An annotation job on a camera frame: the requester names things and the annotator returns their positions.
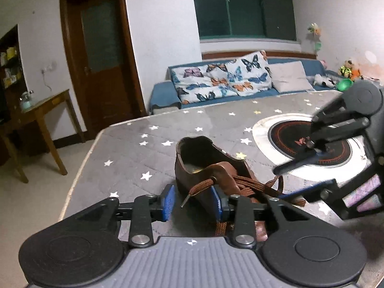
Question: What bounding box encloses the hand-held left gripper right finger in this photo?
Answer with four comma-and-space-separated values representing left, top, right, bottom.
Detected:
211, 186, 312, 249

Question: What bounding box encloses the black round induction cooktop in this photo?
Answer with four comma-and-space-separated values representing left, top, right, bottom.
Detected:
268, 119, 352, 167

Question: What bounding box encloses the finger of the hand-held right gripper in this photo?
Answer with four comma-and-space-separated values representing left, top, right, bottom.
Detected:
280, 162, 384, 221
273, 96, 371, 175

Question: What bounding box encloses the group of small shelf boxes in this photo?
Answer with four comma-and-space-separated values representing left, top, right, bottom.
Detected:
0, 46, 21, 86

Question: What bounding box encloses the brown leather shoe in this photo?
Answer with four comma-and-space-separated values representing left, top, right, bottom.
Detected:
175, 136, 306, 242

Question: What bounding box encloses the blue sofa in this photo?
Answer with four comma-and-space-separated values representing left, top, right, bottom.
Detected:
149, 57, 384, 114

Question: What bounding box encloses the teddy bear with yellow vest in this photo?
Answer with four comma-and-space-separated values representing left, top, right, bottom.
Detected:
338, 59, 354, 78

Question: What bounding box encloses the green-framed window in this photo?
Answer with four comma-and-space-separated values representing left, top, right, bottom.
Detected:
191, 0, 297, 41

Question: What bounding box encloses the beige pillow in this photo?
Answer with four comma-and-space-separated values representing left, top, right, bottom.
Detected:
268, 61, 314, 93

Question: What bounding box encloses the green plastic bowl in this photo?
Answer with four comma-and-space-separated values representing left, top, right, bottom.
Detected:
336, 78, 354, 92

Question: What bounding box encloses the dark wooden shelf cabinet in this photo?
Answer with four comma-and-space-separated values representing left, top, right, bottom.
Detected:
0, 24, 30, 126

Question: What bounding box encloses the large glass jar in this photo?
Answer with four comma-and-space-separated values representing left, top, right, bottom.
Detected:
19, 91, 34, 110

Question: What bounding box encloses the brown shoelace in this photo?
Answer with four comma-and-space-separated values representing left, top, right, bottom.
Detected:
181, 175, 306, 237

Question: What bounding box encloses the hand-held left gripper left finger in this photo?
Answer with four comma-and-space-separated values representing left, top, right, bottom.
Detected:
76, 184, 176, 249

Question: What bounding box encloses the butterfly print blanket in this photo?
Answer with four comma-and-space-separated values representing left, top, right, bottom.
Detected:
171, 50, 273, 105

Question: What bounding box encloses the wooden side table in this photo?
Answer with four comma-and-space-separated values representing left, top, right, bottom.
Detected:
0, 89, 86, 183

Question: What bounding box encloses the wooden door with frosted glass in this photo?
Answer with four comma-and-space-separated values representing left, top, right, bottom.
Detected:
59, 0, 147, 140

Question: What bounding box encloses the black and white cow plush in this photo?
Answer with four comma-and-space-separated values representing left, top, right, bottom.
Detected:
313, 73, 337, 90

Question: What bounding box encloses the white round cooktop surround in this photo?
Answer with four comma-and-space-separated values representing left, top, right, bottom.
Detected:
251, 112, 375, 183

